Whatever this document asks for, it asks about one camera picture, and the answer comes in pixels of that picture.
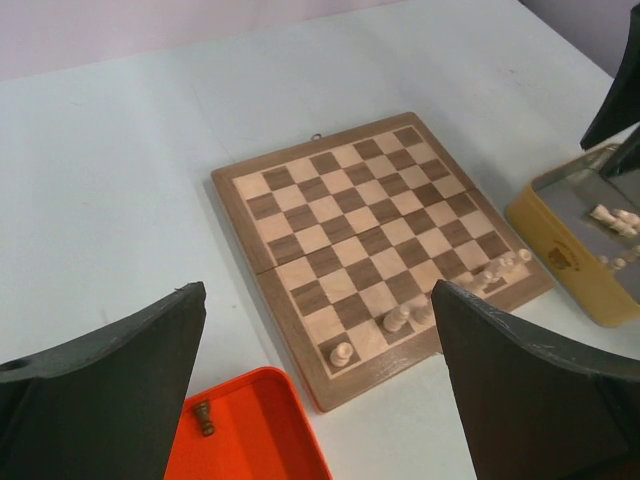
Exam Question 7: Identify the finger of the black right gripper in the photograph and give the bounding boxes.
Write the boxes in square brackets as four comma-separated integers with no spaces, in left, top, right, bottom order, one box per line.
[580,4,639,150]
[599,139,639,178]

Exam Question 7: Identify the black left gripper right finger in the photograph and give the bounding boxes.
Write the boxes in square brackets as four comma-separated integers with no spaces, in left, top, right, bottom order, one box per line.
[431,280,639,479]

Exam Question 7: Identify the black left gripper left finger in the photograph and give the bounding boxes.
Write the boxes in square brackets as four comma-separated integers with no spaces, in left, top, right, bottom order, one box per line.
[1,282,206,479]

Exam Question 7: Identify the dark chess piece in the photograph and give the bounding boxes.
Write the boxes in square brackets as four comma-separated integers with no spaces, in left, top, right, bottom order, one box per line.
[192,399,216,437]

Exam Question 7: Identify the light chess piece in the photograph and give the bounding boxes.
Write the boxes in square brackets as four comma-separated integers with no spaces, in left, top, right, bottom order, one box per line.
[497,248,533,276]
[382,305,411,333]
[466,269,502,294]
[411,299,435,328]
[329,342,354,368]

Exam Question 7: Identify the pile of light chess pieces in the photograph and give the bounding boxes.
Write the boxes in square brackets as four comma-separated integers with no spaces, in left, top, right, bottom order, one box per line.
[587,202,640,274]

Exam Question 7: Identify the wooden chess board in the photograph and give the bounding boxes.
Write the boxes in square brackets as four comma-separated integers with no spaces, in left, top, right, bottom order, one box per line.
[212,112,552,412]

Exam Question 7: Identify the gold metal tin tray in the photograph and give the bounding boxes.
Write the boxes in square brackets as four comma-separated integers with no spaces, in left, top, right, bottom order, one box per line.
[505,143,639,327]

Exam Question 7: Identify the orange plastic tray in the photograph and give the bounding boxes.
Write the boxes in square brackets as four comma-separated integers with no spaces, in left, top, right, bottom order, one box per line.
[165,367,332,479]

